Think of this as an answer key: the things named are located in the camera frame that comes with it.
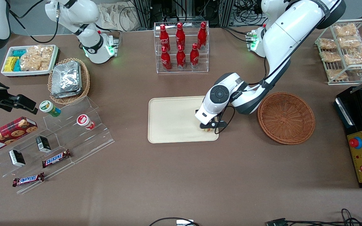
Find white rectangular snack tray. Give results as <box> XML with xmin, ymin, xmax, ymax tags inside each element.
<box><xmin>1</xmin><ymin>45</ymin><xmax>59</xmax><ymax>78</ymax></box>

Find beige plastic tray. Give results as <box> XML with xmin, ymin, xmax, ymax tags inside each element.
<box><xmin>148</xmin><ymin>95</ymin><xmax>219</xmax><ymax>144</ymax></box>

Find oval wicker basket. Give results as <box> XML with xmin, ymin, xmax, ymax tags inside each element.
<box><xmin>47</xmin><ymin>57</ymin><xmax>91</xmax><ymax>105</ymax></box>

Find brown round wicker basket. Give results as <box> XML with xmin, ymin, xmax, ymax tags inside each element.
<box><xmin>257</xmin><ymin>92</ymin><xmax>315</xmax><ymax>145</ymax></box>

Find green lidded snack cup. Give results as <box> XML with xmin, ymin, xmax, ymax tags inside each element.
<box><xmin>39</xmin><ymin>100</ymin><xmax>62</xmax><ymax>118</ymax></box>

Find red tartan cookie box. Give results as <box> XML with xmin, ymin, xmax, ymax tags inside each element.
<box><xmin>0</xmin><ymin>116</ymin><xmax>38</xmax><ymax>155</ymax></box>

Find yellow snack pack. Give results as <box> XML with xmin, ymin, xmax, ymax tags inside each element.
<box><xmin>4</xmin><ymin>56</ymin><xmax>18</xmax><ymax>72</ymax></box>

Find clear acrylic bottle rack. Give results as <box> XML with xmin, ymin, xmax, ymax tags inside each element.
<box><xmin>154</xmin><ymin>21</ymin><xmax>210</xmax><ymax>74</ymax></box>

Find small black box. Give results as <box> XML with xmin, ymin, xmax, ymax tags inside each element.
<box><xmin>36</xmin><ymin>136</ymin><xmax>52</xmax><ymax>153</ymax></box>
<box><xmin>9</xmin><ymin>150</ymin><xmax>26</xmax><ymax>167</ymax></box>

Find silver foil pack stack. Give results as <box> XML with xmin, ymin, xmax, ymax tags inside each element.
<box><xmin>51</xmin><ymin>61</ymin><xmax>83</xmax><ymax>99</ymax></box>

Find red cola bottle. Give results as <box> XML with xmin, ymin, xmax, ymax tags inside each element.
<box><xmin>175</xmin><ymin>23</ymin><xmax>186</xmax><ymax>51</ymax></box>
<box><xmin>176</xmin><ymin>45</ymin><xmax>186</xmax><ymax>70</ymax></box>
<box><xmin>197</xmin><ymin>22</ymin><xmax>207</xmax><ymax>50</ymax></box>
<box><xmin>159</xmin><ymin>24</ymin><xmax>171</xmax><ymax>52</ymax></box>
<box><xmin>161</xmin><ymin>46</ymin><xmax>172</xmax><ymax>71</ymax></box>
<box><xmin>189</xmin><ymin>43</ymin><xmax>200</xmax><ymax>69</ymax></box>

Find red lidded snack cup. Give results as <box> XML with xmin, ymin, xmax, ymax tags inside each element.
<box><xmin>76</xmin><ymin>114</ymin><xmax>96</xmax><ymax>130</ymax></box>

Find brown Snickers bar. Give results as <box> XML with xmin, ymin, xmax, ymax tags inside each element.
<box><xmin>12</xmin><ymin>172</ymin><xmax>45</xmax><ymax>188</ymax></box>
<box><xmin>42</xmin><ymin>149</ymin><xmax>72</xmax><ymax>169</ymax></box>

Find clear acrylic stepped display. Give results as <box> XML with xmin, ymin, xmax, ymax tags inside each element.
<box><xmin>0</xmin><ymin>96</ymin><xmax>115</xmax><ymax>195</ymax></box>

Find grey metal equipment rack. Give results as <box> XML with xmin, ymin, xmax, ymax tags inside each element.
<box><xmin>130</xmin><ymin>0</ymin><xmax>235</xmax><ymax>29</ymax></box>

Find beige cloth bag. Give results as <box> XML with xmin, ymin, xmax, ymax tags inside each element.
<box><xmin>97</xmin><ymin>3</ymin><xmax>138</xmax><ymax>32</ymax></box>

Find clear bag of rice crackers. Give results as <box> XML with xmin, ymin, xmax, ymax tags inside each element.
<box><xmin>326</xmin><ymin>68</ymin><xmax>348</xmax><ymax>81</ymax></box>
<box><xmin>334</xmin><ymin>23</ymin><xmax>358</xmax><ymax>38</ymax></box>
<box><xmin>321</xmin><ymin>51</ymin><xmax>342</xmax><ymax>63</ymax></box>
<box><xmin>343</xmin><ymin>47</ymin><xmax>362</xmax><ymax>66</ymax></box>
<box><xmin>338</xmin><ymin>36</ymin><xmax>362</xmax><ymax>49</ymax></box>
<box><xmin>319</xmin><ymin>38</ymin><xmax>337</xmax><ymax>51</ymax></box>

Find black control box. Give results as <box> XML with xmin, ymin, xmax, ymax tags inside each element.
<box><xmin>334</xmin><ymin>86</ymin><xmax>362</xmax><ymax>189</ymax></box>

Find red emergency stop button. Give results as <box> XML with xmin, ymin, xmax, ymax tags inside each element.
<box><xmin>349</xmin><ymin>137</ymin><xmax>362</xmax><ymax>150</ymax></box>

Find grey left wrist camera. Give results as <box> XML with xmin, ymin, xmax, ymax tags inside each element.
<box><xmin>199</xmin><ymin>117</ymin><xmax>228</xmax><ymax>130</ymax></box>

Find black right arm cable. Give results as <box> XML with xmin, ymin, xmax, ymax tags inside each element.
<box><xmin>9</xmin><ymin>0</ymin><xmax>59</xmax><ymax>44</ymax></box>

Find black looped cable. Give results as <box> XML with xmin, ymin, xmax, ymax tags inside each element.
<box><xmin>149</xmin><ymin>217</ymin><xmax>201</xmax><ymax>226</ymax></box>

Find black cable connector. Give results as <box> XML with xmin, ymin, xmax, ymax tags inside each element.
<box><xmin>266</xmin><ymin>218</ymin><xmax>288</xmax><ymax>226</ymax></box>

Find white wire rack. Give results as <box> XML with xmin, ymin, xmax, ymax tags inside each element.
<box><xmin>314</xmin><ymin>18</ymin><xmax>362</xmax><ymax>86</ymax></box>

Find black tangled cables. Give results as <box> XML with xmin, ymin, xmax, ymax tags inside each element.
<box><xmin>286</xmin><ymin>208</ymin><xmax>362</xmax><ymax>226</ymax></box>

